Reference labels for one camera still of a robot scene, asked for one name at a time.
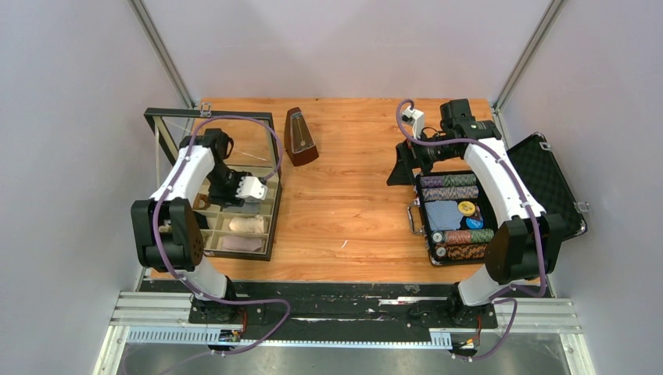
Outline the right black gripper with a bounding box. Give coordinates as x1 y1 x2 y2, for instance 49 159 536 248
387 128 458 186

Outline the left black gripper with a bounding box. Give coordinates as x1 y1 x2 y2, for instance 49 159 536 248
206 164 252 210

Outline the grey underwear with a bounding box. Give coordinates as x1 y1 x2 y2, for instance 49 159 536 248
237 202 262 215

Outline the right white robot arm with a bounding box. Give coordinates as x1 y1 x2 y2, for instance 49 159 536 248
387 98 564 327

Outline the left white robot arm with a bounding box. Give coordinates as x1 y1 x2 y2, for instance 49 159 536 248
131 129 246 323

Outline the brown rolled cloth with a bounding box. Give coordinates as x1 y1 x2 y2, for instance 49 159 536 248
193 194 211 210

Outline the beige rolled cloth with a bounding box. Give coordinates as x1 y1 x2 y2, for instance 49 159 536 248
228 216 267 234

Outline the black glass-lid organizer box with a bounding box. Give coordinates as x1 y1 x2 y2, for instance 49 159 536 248
131 108 283 272

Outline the pink rolled cloth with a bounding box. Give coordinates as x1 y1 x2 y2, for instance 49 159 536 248
220 235 263 252

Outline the blue playing card deck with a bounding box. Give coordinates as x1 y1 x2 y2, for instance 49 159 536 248
424 201 464 232

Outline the black poker chip case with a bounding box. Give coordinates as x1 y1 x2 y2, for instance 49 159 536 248
387 133 587 266

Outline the yellow dealer chip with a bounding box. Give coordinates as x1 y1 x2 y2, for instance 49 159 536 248
457 201 476 216

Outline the brown wooden metronome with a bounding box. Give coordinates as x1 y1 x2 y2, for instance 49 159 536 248
284 107 319 167

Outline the blue dealer chip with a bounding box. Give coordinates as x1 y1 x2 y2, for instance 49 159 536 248
465 217 484 230

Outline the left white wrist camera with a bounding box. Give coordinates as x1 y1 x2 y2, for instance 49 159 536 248
236 176 268 203

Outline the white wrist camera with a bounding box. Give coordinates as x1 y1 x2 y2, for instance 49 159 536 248
401 107 425 139
236 176 268 203

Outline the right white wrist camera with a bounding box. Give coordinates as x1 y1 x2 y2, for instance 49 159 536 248
401 107 425 139

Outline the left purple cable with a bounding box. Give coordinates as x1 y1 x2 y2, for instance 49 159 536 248
120 114 293 373

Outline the purple cable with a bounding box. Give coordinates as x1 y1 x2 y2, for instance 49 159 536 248
120 114 293 373
396 99 549 363

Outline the white slotted cable duct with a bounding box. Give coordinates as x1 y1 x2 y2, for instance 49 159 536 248
126 326 453 348

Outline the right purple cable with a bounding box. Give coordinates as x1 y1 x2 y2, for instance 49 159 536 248
396 99 549 363

